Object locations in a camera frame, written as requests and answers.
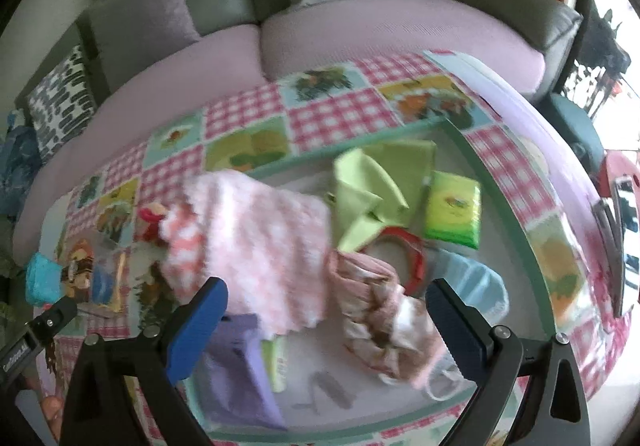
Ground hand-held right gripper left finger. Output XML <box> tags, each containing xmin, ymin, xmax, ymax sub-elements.
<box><xmin>59</xmin><ymin>276</ymin><xmax>231</xmax><ymax>446</ymax></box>

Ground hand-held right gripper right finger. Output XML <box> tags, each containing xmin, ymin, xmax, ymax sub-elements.
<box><xmin>425</xmin><ymin>277</ymin><xmax>591</xmax><ymax>446</ymax></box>

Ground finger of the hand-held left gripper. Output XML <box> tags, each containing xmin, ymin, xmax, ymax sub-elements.
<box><xmin>27</xmin><ymin>299</ymin><xmax>79</xmax><ymax>344</ymax></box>

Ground blue face mask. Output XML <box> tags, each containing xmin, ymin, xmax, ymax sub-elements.
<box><xmin>425</xmin><ymin>250</ymin><xmax>509</xmax><ymax>327</ymax></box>

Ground purple fabric piece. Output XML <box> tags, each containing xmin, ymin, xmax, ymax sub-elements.
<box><xmin>200</xmin><ymin>313</ymin><xmax>288</xmax><ymax>432</ymax></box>

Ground pink scrunchie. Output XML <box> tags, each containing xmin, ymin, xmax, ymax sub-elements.
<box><xmin>327</xmin><ymin>251</ymin><xmax>446</xmax><ymax>387</ymax></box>

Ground red ring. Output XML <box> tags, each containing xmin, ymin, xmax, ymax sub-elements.
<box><xmin>380</xmin><ymin>226</ymin><xmax>430</xmax><ymax>297</ymax></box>

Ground green tissue packet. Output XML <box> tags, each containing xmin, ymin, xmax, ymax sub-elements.
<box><xmin>424</xmin><ymin>171</ymin><xmax>482</xmax><ymax>247</ymax></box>
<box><xmin>260</xmin><ymin>338</ymin><xmax>291</xmax><ymax>392</ymax></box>

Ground pink fluffy towel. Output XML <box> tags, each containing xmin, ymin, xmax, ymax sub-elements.
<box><xmin>159</xmin><ymin>206</ymin><xmax>208</xmax><ymax>277</ymax></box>

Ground pink white checked towel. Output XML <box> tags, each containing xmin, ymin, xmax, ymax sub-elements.
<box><xmin>160</xmin><ymin>171</ymin><xmax>333</xmax><ymax>342</ymax></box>

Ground teal shallow cardboard tray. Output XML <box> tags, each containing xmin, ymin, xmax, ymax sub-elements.
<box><xmin>187</xmin><ymin>115</ymin><xmax>533</xmax><ymax>444</ymax></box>

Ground light green cloth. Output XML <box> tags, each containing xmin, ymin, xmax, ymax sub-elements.
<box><xmin>332</xmin><ymin>140</ymin><xmax>436</xmax><ymax>252</ymax></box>

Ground teal cube container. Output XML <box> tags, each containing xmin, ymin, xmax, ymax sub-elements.
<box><xmin>25</xmin><ymin>253</ymin><xmax>66</xmax><ymax>307</ymax></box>

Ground blue denim clothes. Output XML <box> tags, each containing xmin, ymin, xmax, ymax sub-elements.
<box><xmin>0</xmin><ymin>111</ymin><xmax>41</xmax><ymax>217</ymax></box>

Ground black phone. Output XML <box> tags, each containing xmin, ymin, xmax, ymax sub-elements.
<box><xmin>592</xmin><ymin>176</ymin><xmax>640</xmax><ymax>319</ymax></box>

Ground black and white patterned cushion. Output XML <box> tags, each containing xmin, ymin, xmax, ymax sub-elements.
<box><xmin>25</xmin><ymin>45</ymin><xmax>98</xmax><ymax>162</ymax></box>

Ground red stool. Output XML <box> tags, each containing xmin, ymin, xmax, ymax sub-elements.
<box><xmin>597</xmin><ymin>151</ymin><xmax>640</xmax><ymax>207</ymax></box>

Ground teal chair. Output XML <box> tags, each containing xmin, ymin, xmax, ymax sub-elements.
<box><xmin>547</xmin><ymin>94</ymin><xmax>606</xmax><ymax>172</ymax></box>

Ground pink checked tablecloth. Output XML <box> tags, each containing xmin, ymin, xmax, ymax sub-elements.
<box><xmin>30</xmin><ymin>49</ymin><xmax>631</xmax><ymax>446</ymax></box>

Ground pink sofa seat cover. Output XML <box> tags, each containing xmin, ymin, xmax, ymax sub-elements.
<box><xmin>12</xmin><ymin>24</ymin><xmax>263</xmax><ymax>247</ymax></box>
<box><xmin>260</xmin><ymin>0</ymin><xmax>546</xmax><ymax>94</ymax></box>

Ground purple cushion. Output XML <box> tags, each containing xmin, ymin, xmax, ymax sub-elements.
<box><xmin>90</xmin><ymin>0</ymin><xmax>201</xmax><ymax>90</ymax></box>

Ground black metal ironwork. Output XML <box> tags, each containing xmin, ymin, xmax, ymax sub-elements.
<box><xmin>575</xmin><ymin>9</ymin><xmax>638</xmax><ymax>102</ymax></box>

